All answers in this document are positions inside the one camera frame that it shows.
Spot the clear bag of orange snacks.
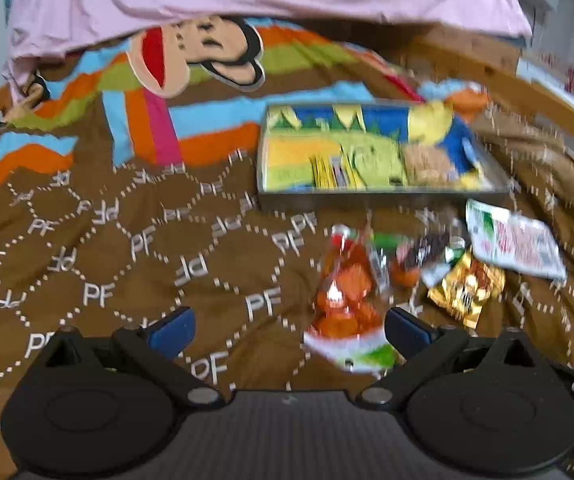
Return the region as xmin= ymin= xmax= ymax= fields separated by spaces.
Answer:
xmin=303 ymin=224 xmax=403 ymax=375

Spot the large flat white snack packet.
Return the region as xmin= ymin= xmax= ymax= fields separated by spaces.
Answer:
xmin=464 ymin=199 xmax=568 ymax=282

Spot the brown printed blanket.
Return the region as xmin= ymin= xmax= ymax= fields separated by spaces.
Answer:
xmin=0 ymin=17 xmax=574 ymax=480

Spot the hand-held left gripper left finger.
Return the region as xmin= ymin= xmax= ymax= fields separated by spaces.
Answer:
xmin=29 ymin=306 xmax=225 ymax=409

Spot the dark snack packet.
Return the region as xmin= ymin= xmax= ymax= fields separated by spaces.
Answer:
xmin=392 ymin=232 xmax=450 ymax=288

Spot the red wall decoration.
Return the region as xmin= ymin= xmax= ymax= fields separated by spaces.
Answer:
xmin=537 ymin=51 xmax=574 ymax=94

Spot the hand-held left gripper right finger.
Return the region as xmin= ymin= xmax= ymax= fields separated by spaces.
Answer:
xmin=354 ymin=306 xmax=552 ymax=409

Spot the grey tray with cartoon lining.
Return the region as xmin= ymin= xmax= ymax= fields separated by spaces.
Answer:
xmin=257 ymin=100 xmax=513 ymax=213

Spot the wooden bed frame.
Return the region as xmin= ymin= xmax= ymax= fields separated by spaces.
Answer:
xmin=0 ymin=27 xmax=574 ymax=181

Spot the gold snack packet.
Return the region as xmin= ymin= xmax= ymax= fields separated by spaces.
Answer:
xmin=427 ymin=252 xmax=507 ymax=330

